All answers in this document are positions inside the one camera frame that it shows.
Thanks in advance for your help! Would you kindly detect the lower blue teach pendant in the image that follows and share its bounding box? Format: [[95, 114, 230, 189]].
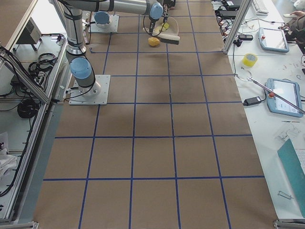
[[266, 78, 303, 117]]

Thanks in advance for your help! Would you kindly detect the beige plastic dustpan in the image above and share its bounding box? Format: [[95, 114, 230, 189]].
[[155, 17, 179, 33]]

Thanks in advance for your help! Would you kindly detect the teal folder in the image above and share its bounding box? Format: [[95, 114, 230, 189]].
[[277, 139, 305, 217]]

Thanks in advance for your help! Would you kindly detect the upper blue teach pendant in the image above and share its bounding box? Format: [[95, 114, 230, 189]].
[[258, 27, 289, 53]]

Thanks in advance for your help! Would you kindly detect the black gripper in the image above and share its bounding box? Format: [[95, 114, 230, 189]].
[[149, 20, 155, 34], [163, 0, 176, 23]]

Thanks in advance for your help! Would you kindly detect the white keyboard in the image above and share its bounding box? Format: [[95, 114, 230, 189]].
[[252, 0, 269, 16]]

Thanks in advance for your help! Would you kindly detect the coiled black cable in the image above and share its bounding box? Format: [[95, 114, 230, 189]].
[[17, 98, 39, 119]]

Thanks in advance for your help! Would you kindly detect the blue teach pendant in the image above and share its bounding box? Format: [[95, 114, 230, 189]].
[[266, 78, 303, 117], [258, 27, 289, 53]]

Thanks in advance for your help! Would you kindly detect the beige hand brush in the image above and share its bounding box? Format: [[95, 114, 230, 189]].
[[143, 27, 180, 45]]

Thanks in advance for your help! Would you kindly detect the black power brick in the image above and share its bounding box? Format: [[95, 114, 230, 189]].
[[243, 96, 265, 106]]

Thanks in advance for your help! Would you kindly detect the pale curved peel piece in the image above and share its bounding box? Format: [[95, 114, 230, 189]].
[[153, 26, 167, 34]]

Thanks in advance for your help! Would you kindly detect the grey metal box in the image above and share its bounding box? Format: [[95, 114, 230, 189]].
[[13, 17, 42, 51]]

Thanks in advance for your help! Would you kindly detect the yellow-brown potato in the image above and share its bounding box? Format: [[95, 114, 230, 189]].
[[148, 37, 161, 47]]

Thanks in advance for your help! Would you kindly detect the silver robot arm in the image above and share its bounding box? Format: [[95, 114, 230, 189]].
[[93, 0, 176, 24], [59, 0, 164, 62]]

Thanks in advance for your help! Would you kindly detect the diagonal aluminium frame strut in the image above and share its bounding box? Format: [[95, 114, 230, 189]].
[[223, 0, 252, 54]]

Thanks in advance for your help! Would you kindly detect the yellow tape roll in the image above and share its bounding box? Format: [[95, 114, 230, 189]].
[[242, 53, 258, 68]]

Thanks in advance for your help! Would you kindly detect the black cable bundle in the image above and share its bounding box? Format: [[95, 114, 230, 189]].
[[28, 52, 59, 74]]

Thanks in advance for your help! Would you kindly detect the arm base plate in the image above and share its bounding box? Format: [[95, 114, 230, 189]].
[[69, 75, 111, 105], [89, 14, 120, 33]]

